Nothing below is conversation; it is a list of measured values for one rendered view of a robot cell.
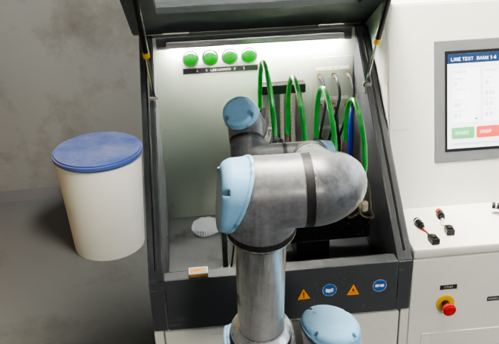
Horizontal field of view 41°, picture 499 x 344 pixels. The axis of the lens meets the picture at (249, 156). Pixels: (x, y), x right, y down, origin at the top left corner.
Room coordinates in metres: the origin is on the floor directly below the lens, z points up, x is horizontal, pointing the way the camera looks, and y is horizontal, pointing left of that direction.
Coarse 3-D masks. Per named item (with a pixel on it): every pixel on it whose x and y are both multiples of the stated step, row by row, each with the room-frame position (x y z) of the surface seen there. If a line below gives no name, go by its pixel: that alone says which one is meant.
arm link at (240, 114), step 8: (232, 104) 1.34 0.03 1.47; (240, 104) 1.34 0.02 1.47; (248, 104) 1.33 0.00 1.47; (224, 112) 1.34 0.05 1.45; (232, 112) 1.33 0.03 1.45; (240, 112) 1.33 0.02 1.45; (248, 112) 1.32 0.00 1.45; (256, 112) 1.33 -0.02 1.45; (224, 120) 1.33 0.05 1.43; (232, 120) 1.32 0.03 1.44; (240, 120) 1.31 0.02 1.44; (248, 120) 1.31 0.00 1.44; (256, 120) 1.33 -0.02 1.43; (264, 120) 1.39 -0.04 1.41; (232, 128) 1.32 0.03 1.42; (240, 128) 1.31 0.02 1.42; (248, 128) 1.32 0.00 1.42; (256, 128) 1.32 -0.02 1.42; (264, 128) 1.38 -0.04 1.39; (264, 136) 1.38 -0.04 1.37
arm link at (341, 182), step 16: (288, 144) 1.30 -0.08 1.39; (304, 144) 1.27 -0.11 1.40; (320, 144) 1.29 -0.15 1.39; (320, 160) 0.91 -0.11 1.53; (336, 160) 0.92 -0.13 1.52; (352, 160) 0.95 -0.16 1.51; (320, 176) 0.89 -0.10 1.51; (336, 176) 0.89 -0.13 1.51; (352, 176) 0.91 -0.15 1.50; (320, 192) 0.87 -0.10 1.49; (336, 192) 0.88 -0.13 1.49; (352, 192) 0.90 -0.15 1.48; (320, 208) 0.87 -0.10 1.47; (336, 208) 0.88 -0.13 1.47; (352, 208) 0.90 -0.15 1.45; (320, 224) 0.89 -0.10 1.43
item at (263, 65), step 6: (264, 60) 1.78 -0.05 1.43; (258, 66) 1.86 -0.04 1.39; (264, 66) 1.73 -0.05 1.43; (258, 72) 1.87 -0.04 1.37; (264, 72) 1.71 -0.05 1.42; (258, 78) 1.89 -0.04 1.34; (270, 78) 1.68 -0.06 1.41; (258, 84) 1.90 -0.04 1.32; (270, 84) 1.66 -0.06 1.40; (258, 90) 1.91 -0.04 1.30; (270, 90) 1.64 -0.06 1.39; (258, 96) 1.91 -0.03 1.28; (270, 96) 1.63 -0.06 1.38; (258, 102) 1.92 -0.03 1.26; (270, 102) 1.61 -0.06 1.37; (270, 108) 1.60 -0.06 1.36; (270, 114) 1.59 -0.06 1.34; (276, 126) 1.57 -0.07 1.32; (276, 132) 1.56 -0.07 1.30
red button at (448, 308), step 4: (444, 296) 1.51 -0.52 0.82; (448, 296) 1.51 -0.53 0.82; (440, 300) 1.51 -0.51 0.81; (444, 300) 1.51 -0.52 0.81; (448, 300) 1.51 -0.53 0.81; (452, 300) 1.51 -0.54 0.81; (436, 304) 1.51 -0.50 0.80; (440, 304) 1.51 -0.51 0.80; (444, 304) 1.50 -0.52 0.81; (448, 304) 1.48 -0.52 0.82; (452, 304) 1.48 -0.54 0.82; (440, 308) 1.51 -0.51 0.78; (444, 308) 1.48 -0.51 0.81; (448, 308) 1.47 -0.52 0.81; (452, 308) 1.47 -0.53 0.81; (444, 312) 1.48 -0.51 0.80; (448, 312) 1.47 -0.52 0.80; (452, 312) 1.47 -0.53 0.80
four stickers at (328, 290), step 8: (376, 280) 1.49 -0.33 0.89; (384, 280) 1.50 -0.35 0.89; (296, 288) 1.48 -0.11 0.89; (304, 288) 1.48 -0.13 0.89; (328, 288) 1.48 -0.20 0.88; (336, 288) 1.49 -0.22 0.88; (352, 288) 1.49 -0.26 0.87; (360, 288) 1.49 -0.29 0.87; (376, 288) 1.49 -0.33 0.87; (384, 288) 1.50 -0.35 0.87; (296, 296) 1.48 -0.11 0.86; (304, 296) 1.48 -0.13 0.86
